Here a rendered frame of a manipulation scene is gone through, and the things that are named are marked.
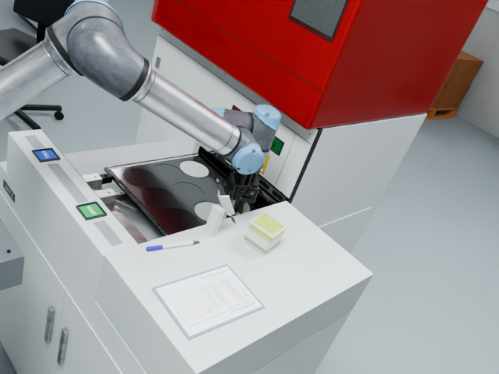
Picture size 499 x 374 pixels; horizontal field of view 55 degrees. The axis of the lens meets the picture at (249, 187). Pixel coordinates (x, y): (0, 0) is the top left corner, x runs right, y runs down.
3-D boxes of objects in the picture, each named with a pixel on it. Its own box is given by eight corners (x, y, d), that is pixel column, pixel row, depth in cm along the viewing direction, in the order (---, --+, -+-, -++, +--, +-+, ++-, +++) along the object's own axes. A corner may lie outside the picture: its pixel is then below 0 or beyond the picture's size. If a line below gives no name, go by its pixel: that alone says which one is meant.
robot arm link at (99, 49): (93, 26, 81) (278, 153, 111) (89, 5, 89) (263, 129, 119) (56, 78, 84) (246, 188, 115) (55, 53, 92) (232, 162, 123)
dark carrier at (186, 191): (197, 156, 170) (198, 155, 170) (261, 214, 152) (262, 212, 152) (110, 171, 146) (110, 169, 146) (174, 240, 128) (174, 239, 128)
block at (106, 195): (109, 195, 138) (111, 187, 137) (115, 202, 136) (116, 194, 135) (83, 200, 133) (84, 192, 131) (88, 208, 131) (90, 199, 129)
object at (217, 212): (219, 224, 128) (233, 184, 122) (228, 233, 126) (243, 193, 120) (201, 229, 124) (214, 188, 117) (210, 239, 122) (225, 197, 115)
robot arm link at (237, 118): (220, 122, 114) (261, 128, 119) (209, 100, 122) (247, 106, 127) (212, 150, 118) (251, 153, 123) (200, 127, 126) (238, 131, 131)
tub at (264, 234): (257, 231, 131) (265, 211, 128) (279, 245, 129) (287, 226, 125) (241, 240, 125) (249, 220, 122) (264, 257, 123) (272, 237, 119)
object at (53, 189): (37, 168, 149) (41, 128, 142) (129, 286, 120) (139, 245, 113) (5, 172, 142) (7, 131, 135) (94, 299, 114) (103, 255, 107)
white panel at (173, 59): (145, 115, 200) (165, 21, 180) (277, 234, 158) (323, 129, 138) (139, 116, 198) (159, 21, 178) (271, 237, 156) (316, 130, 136)
